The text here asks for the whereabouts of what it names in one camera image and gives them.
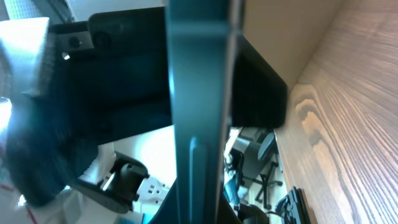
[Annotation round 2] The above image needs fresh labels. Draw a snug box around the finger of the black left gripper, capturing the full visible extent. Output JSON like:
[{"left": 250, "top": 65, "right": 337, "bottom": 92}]
[
  {"left": 6, "top": 7, "right": 171, "bottom": 205},
  {"left": 231, "top": 35, "right": 288, "bottom": 128}
]

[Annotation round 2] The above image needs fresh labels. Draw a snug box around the white power strip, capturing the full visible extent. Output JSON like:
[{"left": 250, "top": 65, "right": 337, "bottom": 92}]
[{"left": 132, "top": 176, "right": 170, "bottom": 215}]

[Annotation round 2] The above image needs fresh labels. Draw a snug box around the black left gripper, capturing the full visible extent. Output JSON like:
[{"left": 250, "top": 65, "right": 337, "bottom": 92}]
[{"left": 73, "top": 152, "right": 149, "bottom": 214}]

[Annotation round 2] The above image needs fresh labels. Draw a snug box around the black office chair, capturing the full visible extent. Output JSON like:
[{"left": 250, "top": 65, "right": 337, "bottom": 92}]
[{"left": 233, "top": 129, "right": 283, "bottom": 210}]

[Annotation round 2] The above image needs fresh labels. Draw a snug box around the Galaxy S25 smartphone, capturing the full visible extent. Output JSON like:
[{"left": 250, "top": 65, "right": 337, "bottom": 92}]
[{"left": 152, "top": 0, "right": 242, "bottom": 223}]

